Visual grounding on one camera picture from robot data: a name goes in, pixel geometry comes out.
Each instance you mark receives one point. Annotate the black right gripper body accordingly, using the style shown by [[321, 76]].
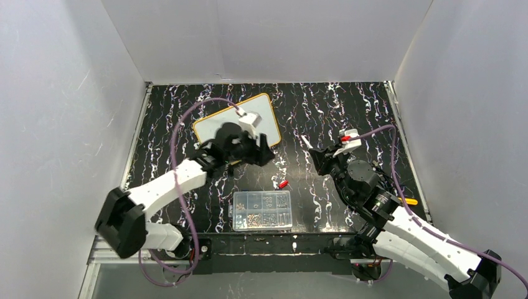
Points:
[[330, 158]]

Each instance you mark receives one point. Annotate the white red whiteboard marker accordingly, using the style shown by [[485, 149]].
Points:
[[306, 142]]

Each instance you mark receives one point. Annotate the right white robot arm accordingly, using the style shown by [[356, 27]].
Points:
[[391, 232]]

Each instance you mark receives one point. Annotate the clear plastic screw box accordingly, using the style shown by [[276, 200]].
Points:
[[261, 211]]

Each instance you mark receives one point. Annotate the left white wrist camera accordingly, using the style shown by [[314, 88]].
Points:
[[248, 121]]

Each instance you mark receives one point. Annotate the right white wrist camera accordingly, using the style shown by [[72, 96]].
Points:
[[348, 141]]

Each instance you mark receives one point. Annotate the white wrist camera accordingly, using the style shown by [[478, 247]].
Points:
[[248, 121], [348, 141]]

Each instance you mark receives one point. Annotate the aluminium side rail left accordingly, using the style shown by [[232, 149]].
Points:
[[136, 132]]

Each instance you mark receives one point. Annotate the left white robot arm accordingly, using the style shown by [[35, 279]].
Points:
[[124, 220]]

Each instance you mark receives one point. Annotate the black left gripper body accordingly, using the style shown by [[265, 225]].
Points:
[[256, 149]]

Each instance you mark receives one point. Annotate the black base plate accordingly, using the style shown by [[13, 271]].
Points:
[[284, 264]]

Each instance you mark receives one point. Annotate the aluminium front rail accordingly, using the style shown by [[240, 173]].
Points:
[[339, 246]]

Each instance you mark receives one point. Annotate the aluminium side rail right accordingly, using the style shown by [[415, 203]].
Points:
[[393, 100]]

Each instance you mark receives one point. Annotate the red marker cap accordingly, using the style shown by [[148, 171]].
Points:
[[283, 184]]

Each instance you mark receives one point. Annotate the yellow framed whiteboard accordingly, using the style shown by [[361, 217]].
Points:
[[214, 129]]

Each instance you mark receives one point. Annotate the aluminium side rail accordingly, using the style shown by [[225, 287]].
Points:
[[393, 100], [136, 132]]

